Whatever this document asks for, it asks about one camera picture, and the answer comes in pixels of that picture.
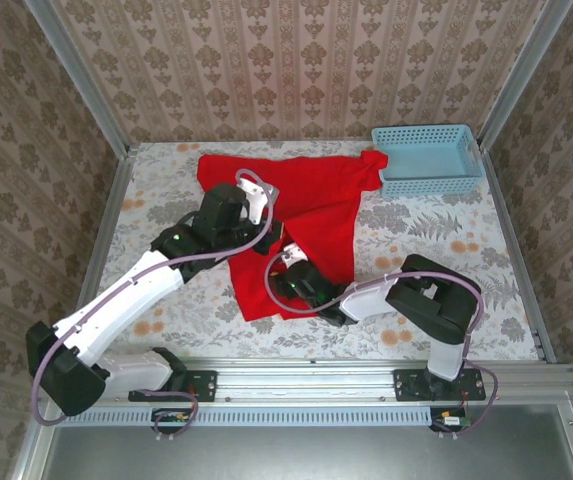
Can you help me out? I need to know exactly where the red t-shirt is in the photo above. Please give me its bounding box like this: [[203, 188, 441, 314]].
[[196, 148, 390, 322]]

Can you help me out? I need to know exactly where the floral patterned table cover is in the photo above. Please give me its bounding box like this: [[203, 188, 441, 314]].
[[96, 140, 540, 362]]

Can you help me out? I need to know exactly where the light blue plastic basket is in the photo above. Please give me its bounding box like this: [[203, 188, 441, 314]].
[[370, 123, 485, 199]]

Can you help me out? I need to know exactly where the grey sheet metal panel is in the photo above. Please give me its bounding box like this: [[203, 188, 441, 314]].
[[13, 403, 573, 480]]

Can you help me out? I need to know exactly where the small electronics board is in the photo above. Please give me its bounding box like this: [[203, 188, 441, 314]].
[[151, 407, 198, 435], [429, 407, 473, 434]]

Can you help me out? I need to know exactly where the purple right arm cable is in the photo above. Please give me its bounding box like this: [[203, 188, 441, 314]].
[[264, 249, 500, 441]]

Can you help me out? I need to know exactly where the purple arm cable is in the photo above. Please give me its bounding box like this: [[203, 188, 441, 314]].
[[264, 249, 500, 441], [30, 168, 281, 444]]

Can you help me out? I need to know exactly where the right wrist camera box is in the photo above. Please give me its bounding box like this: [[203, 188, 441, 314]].
[[282, 243, 311, 265]]

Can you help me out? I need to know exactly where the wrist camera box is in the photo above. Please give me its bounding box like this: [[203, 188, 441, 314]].
[[235, 175, 281, 226], [282, 243, 311, 265]]

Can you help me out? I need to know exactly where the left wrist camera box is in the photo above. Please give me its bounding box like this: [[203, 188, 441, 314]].
[[235, 175, 281, 226]]

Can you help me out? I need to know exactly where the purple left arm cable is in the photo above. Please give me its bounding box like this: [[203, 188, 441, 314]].
[[30, 168, 281, 444]]

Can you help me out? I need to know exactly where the aluminium table side rail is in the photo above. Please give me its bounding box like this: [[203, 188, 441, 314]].
[[78, 147, 138, 311], [480, 148, 558, 365]]

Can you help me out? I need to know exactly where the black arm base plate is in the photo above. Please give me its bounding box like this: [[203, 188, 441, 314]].
[[128, 368, 218, 404], [393, 368, 487, 403]]

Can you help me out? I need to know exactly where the slotted grey cable duct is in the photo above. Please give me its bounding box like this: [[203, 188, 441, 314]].
[[58, 405, 435, 427]]

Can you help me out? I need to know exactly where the aluminium frame post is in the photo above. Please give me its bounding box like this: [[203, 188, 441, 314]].
[[476, 0, 573, 151], [21, 0, 133, 157]]

